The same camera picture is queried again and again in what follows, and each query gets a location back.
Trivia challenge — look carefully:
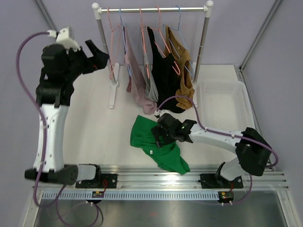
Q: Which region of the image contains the mauve pink tank top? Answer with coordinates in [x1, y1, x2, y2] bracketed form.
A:
[125, 27, 157, 115]

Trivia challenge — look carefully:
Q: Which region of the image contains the pink wire hanger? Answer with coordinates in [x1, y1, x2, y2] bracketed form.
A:
[107, 8, 121, 80]

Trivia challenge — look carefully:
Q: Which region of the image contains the black tank top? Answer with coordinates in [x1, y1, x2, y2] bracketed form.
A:
[147, 27, 185, 114]

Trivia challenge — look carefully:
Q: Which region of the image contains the green tank top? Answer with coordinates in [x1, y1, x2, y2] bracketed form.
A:
[130, 115, 190, 175]

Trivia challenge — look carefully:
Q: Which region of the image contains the aluminium mounting rail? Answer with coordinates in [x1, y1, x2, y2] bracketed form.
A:
[32, 165, 290, 191]

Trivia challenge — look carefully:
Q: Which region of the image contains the brown tank top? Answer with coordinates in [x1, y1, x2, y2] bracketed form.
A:
[165, 26, 195, 114]

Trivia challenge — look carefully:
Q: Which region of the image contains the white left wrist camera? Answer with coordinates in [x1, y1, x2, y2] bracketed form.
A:
[47, 26, 81, 51]

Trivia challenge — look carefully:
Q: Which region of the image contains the white slotted cable duct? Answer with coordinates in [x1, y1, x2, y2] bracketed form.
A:
[42, 192, 220, 201]

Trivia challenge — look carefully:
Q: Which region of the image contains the white plastic basket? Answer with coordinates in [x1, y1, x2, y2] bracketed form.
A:
[197, 80, 255, 131]

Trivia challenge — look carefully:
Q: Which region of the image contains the right aluminium frame post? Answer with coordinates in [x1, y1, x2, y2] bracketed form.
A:
[239, 0, 284, 72]

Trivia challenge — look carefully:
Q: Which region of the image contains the left aluminium frame post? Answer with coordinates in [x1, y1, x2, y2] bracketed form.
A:
[34, 0, 77, 71]

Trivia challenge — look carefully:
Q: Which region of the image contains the white and metal clothes rack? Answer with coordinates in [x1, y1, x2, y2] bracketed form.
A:
[91, 0, 214, 109]

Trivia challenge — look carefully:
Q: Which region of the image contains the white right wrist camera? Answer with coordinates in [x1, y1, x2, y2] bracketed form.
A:
[154, 110, 170, 118]

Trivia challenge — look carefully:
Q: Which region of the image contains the blue hanger with mauve top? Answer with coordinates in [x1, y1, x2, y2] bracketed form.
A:
[119, 8, 132, 78]

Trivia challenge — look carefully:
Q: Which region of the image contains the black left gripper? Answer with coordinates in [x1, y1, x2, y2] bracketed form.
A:
[63, 39, 108, 82]

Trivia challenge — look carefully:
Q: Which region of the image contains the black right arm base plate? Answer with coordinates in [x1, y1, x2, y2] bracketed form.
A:
[198, 174, 243, 189]

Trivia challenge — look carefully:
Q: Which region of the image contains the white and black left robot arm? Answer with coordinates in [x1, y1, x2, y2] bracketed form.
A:
[24, 40, 109, 188]

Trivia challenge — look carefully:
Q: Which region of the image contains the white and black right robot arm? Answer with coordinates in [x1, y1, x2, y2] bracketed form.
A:
[151, 113, 271, 189]

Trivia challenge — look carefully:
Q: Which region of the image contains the aluminium frame post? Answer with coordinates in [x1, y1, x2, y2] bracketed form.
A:
[34, 0, 77, 71]
[239, 0, 284, 72]

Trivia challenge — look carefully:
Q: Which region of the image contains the pink hanger with grey top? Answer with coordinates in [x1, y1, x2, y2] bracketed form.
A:
[139, 8, 150, 79]

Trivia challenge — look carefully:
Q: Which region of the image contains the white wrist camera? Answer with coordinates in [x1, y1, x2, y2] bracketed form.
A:
[47, 26, 81, 51]
[154, 110, 170, 118]

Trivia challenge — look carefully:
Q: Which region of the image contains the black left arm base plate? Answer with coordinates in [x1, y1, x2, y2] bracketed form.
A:
[75, 173, 118, 189]

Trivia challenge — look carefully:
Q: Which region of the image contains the grey tank top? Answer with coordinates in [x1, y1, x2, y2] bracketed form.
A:
[143, 53, 158, 103]

